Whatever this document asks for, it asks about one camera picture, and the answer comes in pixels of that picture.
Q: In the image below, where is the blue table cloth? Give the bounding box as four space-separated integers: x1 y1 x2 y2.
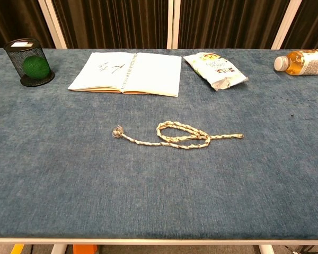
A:
0 48 318 240

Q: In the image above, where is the orange box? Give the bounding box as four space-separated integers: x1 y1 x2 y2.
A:
73 244 98 254

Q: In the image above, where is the black mesh pen holder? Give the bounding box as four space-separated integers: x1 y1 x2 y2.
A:
3 38 55 87

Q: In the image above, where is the white table frame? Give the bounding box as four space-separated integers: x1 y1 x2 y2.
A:
0 237 318 254

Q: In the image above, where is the tea bottle with white cap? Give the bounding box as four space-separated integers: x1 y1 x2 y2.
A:
273 49 318 76

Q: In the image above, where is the white partition frame post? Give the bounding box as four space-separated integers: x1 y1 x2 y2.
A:
166 0 181 50
271 0 303 50
38 0 67 50

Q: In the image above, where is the open spiral notebook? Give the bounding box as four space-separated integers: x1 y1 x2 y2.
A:
67 51 182 98

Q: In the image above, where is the green ball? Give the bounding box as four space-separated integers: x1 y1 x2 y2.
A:
22 56 51 80

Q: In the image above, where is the white card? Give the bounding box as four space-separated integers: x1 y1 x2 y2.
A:
10 41 34 48

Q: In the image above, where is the white snack bag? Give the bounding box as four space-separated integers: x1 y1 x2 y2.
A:
183 52 249 92

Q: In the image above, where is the cream braided rope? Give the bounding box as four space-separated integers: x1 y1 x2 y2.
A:
112 120 244 150

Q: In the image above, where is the dark brown curtain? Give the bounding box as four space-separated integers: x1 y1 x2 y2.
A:
0 0 318 52

